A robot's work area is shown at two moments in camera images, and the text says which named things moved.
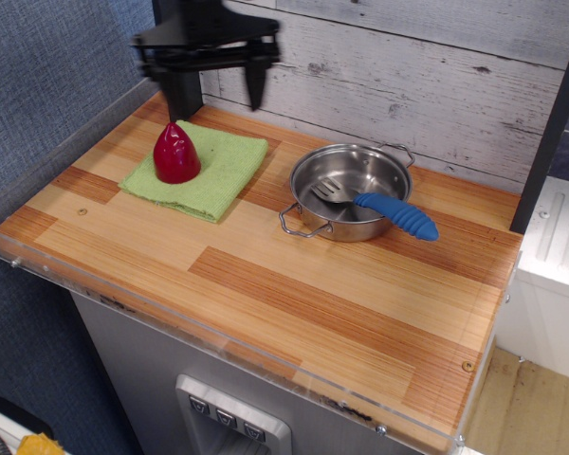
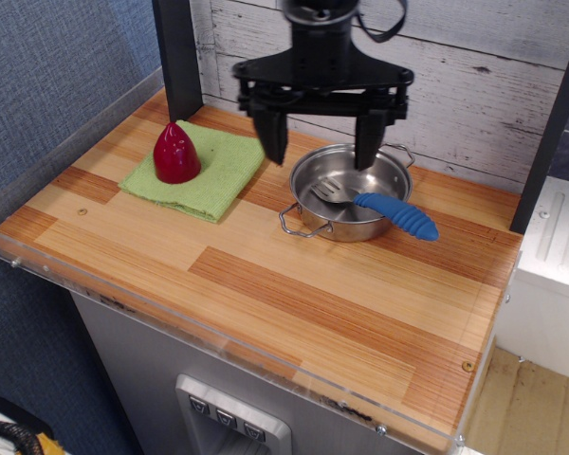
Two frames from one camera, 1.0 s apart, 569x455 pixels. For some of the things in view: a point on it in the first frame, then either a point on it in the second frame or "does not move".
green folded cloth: [228, 162] does not move
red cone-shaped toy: [174, 156] does not move
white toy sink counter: [543, 318] does not move
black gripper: [197, 34] -> [321, 73]
